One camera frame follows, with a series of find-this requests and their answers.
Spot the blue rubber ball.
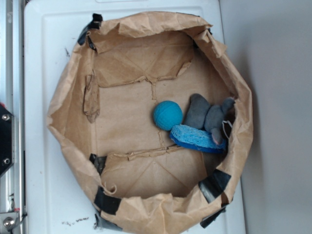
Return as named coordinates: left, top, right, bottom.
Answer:
left=153, top=100, right=183, bottom=131

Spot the blue sponge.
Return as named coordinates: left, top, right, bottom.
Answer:
left=170, top=125, right=227, bottom=154

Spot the grey plush elephant toy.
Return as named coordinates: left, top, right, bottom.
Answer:
left=183, top=94, right=235, bottom=145

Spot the brown paper bag bin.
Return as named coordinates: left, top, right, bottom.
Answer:
left=47, top=11, right=253, bottom=234

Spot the white plastic tray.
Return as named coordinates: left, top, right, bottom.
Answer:
left=23, top=0, right=246, bottom=234

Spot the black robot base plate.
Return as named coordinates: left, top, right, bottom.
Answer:
left=0, top=102, right=14, bottom=177

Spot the aluminium frame rail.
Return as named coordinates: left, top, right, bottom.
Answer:
left=0, top=0, right=27, bottom=234

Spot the metal corner bracket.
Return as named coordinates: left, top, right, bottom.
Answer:
left=0, top=211, right=20, bottom=234

